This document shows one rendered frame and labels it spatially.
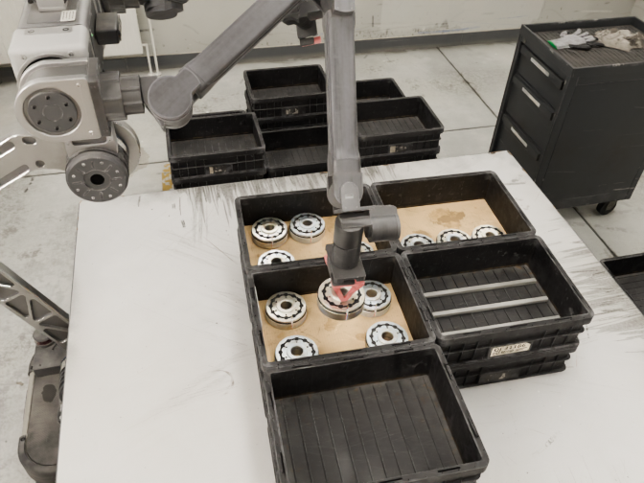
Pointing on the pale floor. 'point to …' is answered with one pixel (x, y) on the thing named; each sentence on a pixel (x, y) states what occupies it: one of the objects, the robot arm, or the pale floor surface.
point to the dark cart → (575, 114)
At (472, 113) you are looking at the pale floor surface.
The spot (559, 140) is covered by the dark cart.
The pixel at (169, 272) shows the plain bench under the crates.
